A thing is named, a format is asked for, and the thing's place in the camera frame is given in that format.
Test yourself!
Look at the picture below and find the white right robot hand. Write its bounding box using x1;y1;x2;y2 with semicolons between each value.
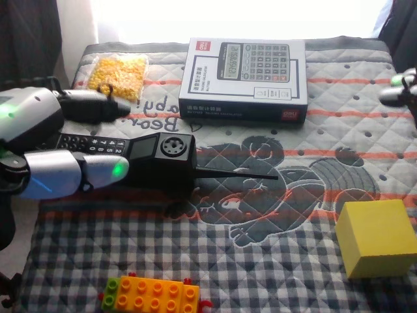
379;67;417;108

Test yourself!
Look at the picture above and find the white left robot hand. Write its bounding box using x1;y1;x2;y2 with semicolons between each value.
0;86;131;200

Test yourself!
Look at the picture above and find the black handheld radio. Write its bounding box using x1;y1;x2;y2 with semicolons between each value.
57;132;280;196

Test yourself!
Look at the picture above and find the white calculator box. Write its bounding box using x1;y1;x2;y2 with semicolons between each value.
178;37;309;124

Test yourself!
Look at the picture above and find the dark curtain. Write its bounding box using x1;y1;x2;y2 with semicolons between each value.
377;0;417;74
0;0;63;91

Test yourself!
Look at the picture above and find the bag of yellow corn kernels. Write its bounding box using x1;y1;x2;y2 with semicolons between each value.
85;54;149;104

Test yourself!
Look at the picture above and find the yellow block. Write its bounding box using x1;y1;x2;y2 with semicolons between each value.
335;199;417;280

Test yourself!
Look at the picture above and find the grey quilt with printed bear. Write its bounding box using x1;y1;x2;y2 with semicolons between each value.
19;35;417;313

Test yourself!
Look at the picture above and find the orange green red brick toy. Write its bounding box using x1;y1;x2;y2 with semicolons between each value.
98;272;212;313

